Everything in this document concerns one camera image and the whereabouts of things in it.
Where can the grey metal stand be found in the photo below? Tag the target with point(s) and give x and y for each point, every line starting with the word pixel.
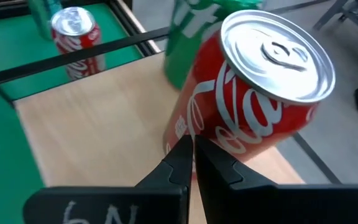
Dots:
pixel 331 12

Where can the wooden shelf with black legs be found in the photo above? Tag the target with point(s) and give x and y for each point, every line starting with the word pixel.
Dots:
pixel 104 118

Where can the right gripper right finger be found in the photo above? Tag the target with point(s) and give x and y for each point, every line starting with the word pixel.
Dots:
pixel 259 205

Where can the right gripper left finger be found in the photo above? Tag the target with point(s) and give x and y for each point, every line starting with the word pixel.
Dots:
pixel 160 199

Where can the slim blue silver energy can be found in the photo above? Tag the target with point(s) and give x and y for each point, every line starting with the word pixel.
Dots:
pixel 42 18

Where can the black aluminium table frame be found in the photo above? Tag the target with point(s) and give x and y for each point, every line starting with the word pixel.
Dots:
pixel 126 23

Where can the red Coca-Cola can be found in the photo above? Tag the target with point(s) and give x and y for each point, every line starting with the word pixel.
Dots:
pixel 244 109
pixel 73 37

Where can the green Sprite can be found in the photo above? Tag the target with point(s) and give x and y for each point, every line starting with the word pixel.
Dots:
pixel 182 53

